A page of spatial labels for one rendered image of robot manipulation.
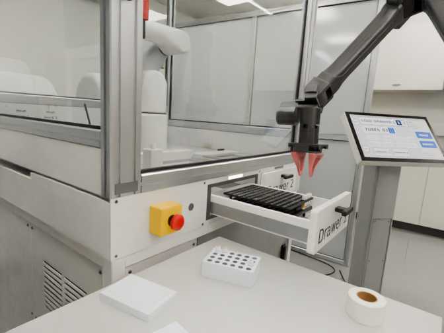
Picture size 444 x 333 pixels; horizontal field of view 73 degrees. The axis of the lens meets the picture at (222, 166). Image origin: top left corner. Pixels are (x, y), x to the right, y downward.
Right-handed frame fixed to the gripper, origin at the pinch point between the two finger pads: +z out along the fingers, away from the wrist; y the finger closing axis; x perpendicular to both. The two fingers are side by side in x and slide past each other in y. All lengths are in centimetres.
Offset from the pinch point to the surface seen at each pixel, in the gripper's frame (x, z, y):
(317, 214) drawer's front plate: -17.8, 6.7, 11.5
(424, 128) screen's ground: 116, -18, 17
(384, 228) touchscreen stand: 101, 39, 5
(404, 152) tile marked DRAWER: 94, -5, 12
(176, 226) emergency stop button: -38.1, 11.6, -14.6
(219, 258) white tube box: -31.2, 19.0, -6.7
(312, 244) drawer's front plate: -17.7, 14.2, 10.8
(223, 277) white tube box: -33.8, 21.8, -3.1
